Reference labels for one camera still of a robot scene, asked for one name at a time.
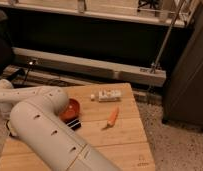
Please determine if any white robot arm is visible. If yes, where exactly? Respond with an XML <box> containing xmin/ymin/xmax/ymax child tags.
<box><xmin>0</xmin><ymin>79</ymin><xmax>120</xmax><ymax>171</ymax></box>

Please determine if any white rectangular box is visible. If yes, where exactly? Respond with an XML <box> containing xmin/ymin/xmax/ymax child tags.
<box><xmin>90</xmin><ymin>90</ymin><xmax>122</xmax><ymax>102</ymax></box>

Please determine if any orange toy carrot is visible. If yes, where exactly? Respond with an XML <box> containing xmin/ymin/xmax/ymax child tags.
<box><xmin>104</xmin><ymin>107</ymin><xmax>119</xmax><ymax>129</ymax></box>

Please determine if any red-brown wooden bowl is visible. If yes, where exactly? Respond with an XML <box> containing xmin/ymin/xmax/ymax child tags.
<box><xmin>59</xmin><ymin>98</ymin><xmax>80</xmax><ymax>122</ymax></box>

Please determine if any black white striped block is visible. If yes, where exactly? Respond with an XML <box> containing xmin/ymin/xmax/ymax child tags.
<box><xmin>66</xmin><ymin>119</ymin><xmax>81</xmax><ymax>131</ymax></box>

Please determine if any dark grey cabinet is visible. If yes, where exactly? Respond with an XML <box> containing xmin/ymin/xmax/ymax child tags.
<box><xmin>162</xmin><ymin>0</ymin><xmax>203</xmax><ymax>129</ymax></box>

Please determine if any metal diagonal pole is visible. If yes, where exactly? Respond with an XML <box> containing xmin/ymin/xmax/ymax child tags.
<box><xmin>150</xmin><ymin>0</ymin><xmax>185</xmax><ymax>74</ymax></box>

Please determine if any black office chair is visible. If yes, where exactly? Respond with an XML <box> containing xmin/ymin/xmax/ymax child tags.
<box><xmin>0</xmin><ymin>10</ymin><xmax>15</xmax><ymax>75</ymax></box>

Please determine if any long white baseboard rail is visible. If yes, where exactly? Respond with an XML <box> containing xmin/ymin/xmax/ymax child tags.
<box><xmin>13</xmin><ymin>47</ymin><xmax>166</xmax><ymax>87</ymax></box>

